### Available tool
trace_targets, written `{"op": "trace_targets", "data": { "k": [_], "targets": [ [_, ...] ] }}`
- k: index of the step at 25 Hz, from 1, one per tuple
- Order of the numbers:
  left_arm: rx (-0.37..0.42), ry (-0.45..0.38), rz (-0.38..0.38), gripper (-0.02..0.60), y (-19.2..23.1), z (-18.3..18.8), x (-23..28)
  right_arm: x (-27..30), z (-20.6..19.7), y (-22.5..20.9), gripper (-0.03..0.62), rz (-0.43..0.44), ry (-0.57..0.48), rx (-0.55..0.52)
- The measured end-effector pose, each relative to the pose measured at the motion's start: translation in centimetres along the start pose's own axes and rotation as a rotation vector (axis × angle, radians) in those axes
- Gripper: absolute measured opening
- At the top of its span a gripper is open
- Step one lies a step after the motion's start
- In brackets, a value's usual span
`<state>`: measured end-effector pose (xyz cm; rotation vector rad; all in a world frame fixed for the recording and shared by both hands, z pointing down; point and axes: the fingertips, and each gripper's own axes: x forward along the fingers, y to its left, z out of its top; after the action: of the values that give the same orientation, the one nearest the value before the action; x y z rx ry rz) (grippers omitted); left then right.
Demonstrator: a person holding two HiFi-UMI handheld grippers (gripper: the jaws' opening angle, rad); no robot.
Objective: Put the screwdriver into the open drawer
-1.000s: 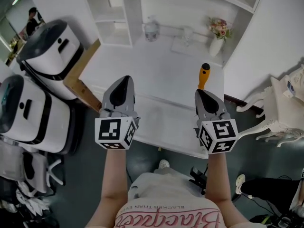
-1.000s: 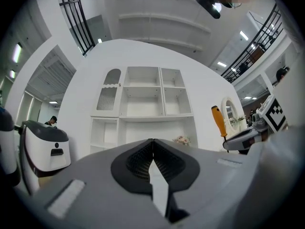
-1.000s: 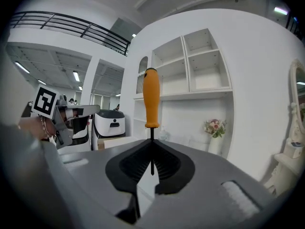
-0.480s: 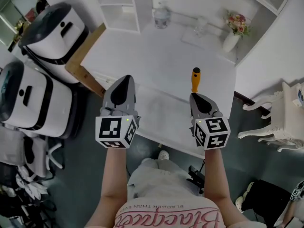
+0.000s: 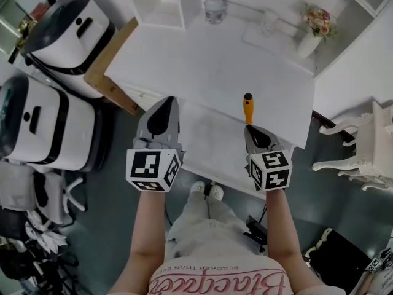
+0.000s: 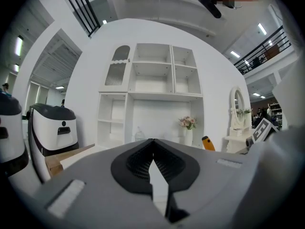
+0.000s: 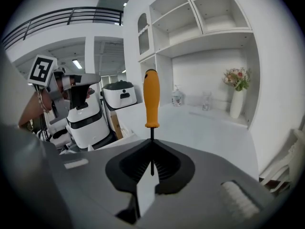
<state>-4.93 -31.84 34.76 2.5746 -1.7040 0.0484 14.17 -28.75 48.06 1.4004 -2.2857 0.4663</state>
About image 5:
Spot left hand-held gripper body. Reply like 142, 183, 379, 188
125, 96, 187, 193

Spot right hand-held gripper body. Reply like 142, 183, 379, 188
244, 124, 293, 192

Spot orange screwdriver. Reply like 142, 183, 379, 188
242, 93, 255, 126

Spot person's right forearm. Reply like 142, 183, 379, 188
264, 189, 338, 295

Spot person's left forearm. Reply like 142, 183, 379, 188
109, 191, 168, 295

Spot person's left white shoe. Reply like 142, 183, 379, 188
189, 181, 206, 196

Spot person's white shoe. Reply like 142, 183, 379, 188
189, 181, 206, 196
209, 183, 224, 201

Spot person's right white shoe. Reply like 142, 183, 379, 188
209, 183, 224, 201

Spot brown cardboard box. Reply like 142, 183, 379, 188
83, 17, 147, 116

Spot light grey trousers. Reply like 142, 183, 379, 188
165, 192, 268, 262

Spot white ornate vanity table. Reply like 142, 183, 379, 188
311, 100, 393, 193

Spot white desk with hutch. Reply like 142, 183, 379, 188
104, 0, 393, 149

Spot white and black robot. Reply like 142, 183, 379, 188
21, 0, 116, 100
0, 74, 104, 173

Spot white vase with flowers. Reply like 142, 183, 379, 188
297, 3, 337, 60

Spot white shirt with pink print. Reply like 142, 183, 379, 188
149, 255, 295, 295

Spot white crumpled cloth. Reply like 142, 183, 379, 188
24, 210, 67, 254

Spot grey office chair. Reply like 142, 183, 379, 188
0, 161, 85, 224

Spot clear drinking glass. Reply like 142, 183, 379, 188
260, 7, 279, 36

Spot clear glass jar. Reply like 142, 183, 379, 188
204, 0, 225, 25

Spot red box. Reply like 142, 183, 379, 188
30, 3, 50, 20

